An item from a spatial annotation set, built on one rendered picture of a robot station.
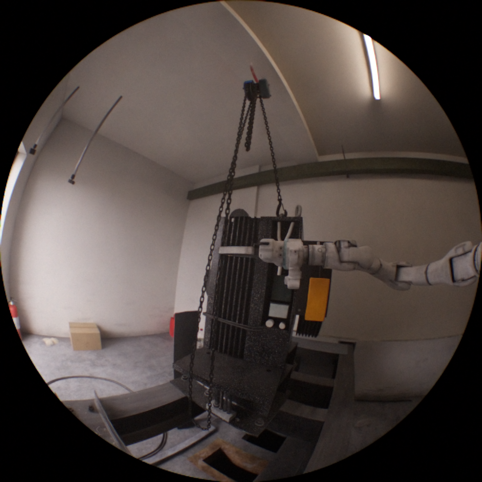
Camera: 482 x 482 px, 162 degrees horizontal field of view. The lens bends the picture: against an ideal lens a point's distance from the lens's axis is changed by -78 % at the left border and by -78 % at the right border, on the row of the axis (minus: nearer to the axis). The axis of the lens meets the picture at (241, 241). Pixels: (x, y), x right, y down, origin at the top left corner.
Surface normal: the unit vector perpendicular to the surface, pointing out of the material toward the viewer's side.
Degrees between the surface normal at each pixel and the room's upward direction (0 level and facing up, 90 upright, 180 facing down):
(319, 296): 90
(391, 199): 90
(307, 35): 180
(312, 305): 90
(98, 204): 90
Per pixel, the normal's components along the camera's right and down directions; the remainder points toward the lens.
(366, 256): 0.05, -0.18
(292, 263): -0.29, 0.30
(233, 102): -0.11, 0.98
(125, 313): 0.82, 0.00
